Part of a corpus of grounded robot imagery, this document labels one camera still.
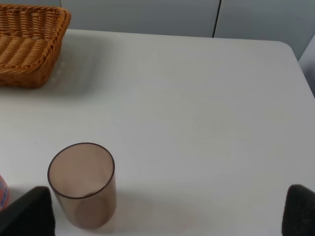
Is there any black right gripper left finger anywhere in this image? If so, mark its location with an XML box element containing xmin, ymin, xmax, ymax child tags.
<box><xmin>0</xmin><ymin>186</ymin><xmax>56</xmax><ymax>236</ymax></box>

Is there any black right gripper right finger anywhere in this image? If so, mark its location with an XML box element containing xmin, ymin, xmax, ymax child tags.
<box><xmin>282</xmin><ymin>184</ymin><xmax>315</xmax><ymax>236</ymax></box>

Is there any woven wicker basket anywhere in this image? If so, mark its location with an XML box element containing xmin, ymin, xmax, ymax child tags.
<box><xmin>0</xmin><ymin>3</ymin><xmax>71</xmax><ymax>89</ymax></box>

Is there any orange labelled bottle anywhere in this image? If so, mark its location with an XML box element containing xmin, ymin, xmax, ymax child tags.
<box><xmin>0</xmin><ymin>176</ymin><xmax>9</xmax><ymax>211</ymax></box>

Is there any brown translucent plastic cup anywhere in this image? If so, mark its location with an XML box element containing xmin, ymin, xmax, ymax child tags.
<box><xmin>47</xmin><ymin>143</ymin><xmax>117</xmax><ymax>230</ymax></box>

